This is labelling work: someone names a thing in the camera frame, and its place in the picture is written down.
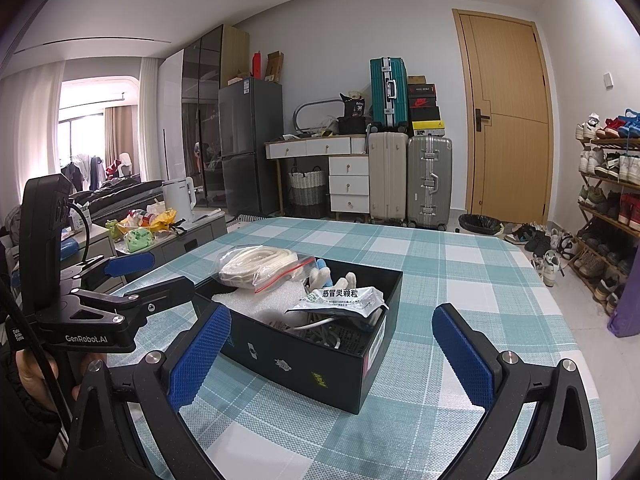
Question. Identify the black paper bag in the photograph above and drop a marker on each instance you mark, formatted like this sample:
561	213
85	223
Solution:
354	106

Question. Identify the person's left forearm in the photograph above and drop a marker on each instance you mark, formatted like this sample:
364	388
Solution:
20	440

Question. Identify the yellow plastic bag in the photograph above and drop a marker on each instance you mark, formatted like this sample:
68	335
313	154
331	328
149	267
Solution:
164	221

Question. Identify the white blue plush toy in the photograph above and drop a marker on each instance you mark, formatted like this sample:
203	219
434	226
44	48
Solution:
325	275

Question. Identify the person's left hand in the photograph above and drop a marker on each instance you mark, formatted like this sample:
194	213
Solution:
32	380

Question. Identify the teal checked tablecloth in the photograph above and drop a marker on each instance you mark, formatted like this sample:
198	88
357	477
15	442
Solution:
440	260

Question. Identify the brown shoe box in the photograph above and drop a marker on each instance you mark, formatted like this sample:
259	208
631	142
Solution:
416	80

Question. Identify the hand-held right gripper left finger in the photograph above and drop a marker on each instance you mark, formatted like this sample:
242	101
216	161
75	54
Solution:
200	355

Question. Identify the white curtain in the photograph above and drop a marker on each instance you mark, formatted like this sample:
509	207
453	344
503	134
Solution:
149	120

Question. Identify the white kettle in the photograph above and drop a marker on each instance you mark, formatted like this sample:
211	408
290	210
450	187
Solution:
177	200

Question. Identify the teal suitcase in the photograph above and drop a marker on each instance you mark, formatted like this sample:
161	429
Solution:
387	95

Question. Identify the beige suitcase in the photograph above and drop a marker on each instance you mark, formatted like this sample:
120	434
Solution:
387	180

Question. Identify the scattered sneakers group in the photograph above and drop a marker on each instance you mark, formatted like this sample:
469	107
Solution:
540	247

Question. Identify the purple bag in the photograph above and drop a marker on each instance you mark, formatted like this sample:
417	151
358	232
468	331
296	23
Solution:
625	312

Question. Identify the dark quilt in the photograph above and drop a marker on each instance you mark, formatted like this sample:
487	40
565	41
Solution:
120	195

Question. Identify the green plastic bag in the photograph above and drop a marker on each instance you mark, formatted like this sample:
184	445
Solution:
139	240

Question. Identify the silver foil medicine packet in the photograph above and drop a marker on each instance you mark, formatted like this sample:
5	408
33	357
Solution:
340	302

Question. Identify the dark glass wardrobe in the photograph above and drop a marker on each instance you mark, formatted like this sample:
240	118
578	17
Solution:
202	110

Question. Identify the woven laundry basket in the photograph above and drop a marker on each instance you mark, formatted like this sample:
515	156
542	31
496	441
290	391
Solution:
307	187

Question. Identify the hanging clothes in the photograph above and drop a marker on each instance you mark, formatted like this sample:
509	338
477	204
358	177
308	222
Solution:
95	170

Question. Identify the white desk with drawers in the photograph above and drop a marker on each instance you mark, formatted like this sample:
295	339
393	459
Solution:
345	185

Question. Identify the black shoe box red label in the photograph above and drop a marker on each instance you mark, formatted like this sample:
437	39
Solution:
422	90

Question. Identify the red bag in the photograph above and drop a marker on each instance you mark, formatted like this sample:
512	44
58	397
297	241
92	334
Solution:
256	65

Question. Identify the black cardboard box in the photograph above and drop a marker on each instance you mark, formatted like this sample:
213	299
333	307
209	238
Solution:
300	375

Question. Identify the striped rug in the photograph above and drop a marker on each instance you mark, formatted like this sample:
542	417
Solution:
247	218

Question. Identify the red logo shoe box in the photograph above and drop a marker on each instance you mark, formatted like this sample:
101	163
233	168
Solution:
425	102

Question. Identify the grey refrigerator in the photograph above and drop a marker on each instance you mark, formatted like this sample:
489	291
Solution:
250	145

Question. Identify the white foam sheet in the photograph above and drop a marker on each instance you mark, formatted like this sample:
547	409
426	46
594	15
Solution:
250	305

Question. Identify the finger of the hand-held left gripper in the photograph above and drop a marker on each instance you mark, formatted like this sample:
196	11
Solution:
127	263
150	294

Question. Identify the wooden door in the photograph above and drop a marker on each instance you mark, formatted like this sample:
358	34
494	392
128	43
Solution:
505	110

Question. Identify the wooden shoe rack with shoes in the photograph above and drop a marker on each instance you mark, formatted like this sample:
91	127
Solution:
607	195

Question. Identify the silver suitcase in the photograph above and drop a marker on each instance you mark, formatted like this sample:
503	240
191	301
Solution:
429	185

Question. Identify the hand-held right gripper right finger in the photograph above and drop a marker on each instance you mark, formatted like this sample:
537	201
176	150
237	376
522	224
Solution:
465	360

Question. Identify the grey cabinet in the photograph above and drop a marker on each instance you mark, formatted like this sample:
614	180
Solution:
190	242

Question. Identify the yellow black shoe box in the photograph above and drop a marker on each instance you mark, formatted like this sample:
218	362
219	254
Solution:
426	129

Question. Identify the oval mirror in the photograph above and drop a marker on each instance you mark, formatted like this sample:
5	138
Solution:
300	110

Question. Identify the black trash bin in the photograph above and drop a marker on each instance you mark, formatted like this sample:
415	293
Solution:
480	224

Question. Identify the plain black shoe box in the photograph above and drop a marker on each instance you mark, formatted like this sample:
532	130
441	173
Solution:
426	114

